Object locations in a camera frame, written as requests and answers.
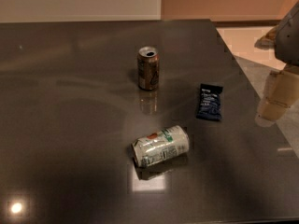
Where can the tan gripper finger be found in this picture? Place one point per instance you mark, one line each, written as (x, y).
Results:
(267, 41)
(280, 92)

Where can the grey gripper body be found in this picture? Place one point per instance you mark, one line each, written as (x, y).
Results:
(288, 41)

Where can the white green 7up can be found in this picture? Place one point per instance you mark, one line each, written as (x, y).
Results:
(161, 146)

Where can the brown soda can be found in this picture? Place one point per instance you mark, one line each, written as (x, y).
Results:
(148, 68)

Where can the dark blue snack packet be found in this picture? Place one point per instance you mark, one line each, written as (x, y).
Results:
(209, 107)

